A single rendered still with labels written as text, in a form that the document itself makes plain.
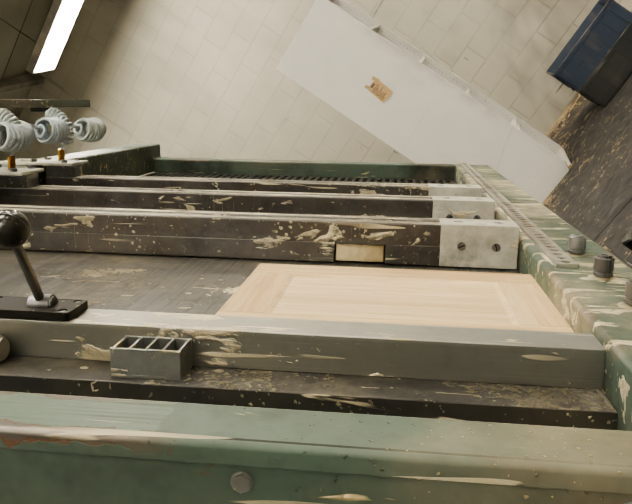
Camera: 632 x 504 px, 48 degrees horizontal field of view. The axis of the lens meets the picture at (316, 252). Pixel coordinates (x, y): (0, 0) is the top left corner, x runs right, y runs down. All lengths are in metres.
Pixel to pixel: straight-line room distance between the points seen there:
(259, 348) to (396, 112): 4.32
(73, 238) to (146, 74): 5.76
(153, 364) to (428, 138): 4.38
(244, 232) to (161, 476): 0.74
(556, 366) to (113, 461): 0.42
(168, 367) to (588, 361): 0.40
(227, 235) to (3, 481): 0.74
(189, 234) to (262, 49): 5.41
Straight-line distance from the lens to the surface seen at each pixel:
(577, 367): 0.72
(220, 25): 6.68
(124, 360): 0.71
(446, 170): 2.54
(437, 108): 4.95
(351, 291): 0.95
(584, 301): 0.84
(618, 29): 5.34
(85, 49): 7.26
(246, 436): 0.48
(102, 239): 1.27
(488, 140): 4.98
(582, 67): 5.31
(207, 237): 1.21
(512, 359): 0.71
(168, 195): 1.53
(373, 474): 0.46
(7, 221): 0.72
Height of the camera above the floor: 1.19
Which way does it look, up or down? 1 degrees down
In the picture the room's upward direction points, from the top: 56 degrees counter-clockwise
